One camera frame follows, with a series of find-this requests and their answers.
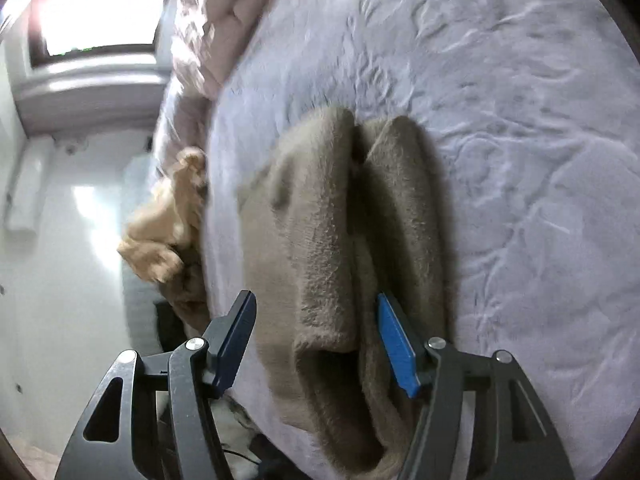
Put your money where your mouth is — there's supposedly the beige fuzzy towel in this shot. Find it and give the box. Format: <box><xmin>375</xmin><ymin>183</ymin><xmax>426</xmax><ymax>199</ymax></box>
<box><xmin>235</xmin><ymin>105</ymin><xmax>451</xmax><ymax>477</ymax></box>

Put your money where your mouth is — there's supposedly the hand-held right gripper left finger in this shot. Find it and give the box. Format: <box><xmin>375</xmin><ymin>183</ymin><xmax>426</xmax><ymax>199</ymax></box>
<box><xmin>55</xmin><ymin>290</ymin><xmax>258</xmax><ymax>480</ymax></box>

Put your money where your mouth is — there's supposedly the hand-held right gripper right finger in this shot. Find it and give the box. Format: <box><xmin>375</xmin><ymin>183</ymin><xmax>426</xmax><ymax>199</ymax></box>
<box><xmin>376</xmin><ymin>292</ymin><xmax>576</xmax><ymax>480</ymax></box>

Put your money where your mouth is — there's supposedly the tan plush toy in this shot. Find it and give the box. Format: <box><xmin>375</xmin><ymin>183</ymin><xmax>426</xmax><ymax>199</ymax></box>
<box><xmin>117</xmin><ymin>147</ymin><xmax>211</xmax><ymax>331</ymax></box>

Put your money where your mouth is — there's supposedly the white textured blanket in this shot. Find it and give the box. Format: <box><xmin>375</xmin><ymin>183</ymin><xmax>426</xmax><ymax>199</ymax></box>
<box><xmin>200</xmin><ymin>0</ymin><xmax>640</xmax><ymax>480</ymax></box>

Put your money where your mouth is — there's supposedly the pink quilt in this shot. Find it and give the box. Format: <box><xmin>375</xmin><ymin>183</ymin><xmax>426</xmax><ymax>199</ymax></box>
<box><xmin>152</xmin><ymin>0</ymin><xmax>291</xmax><ymax>161</ymax></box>

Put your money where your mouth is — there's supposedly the window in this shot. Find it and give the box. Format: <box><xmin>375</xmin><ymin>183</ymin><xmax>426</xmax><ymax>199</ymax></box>
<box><xmin>30</xmin><ymin>0</ymin><xmax>176</xmax><ymax>57</ymax></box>

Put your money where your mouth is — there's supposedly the white wall unit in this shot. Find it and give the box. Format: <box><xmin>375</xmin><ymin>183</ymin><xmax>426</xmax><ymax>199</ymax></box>
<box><xmin>5</xmin><ymin>152</ymin><xmax>53</xmax><ymax>233</ymax></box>

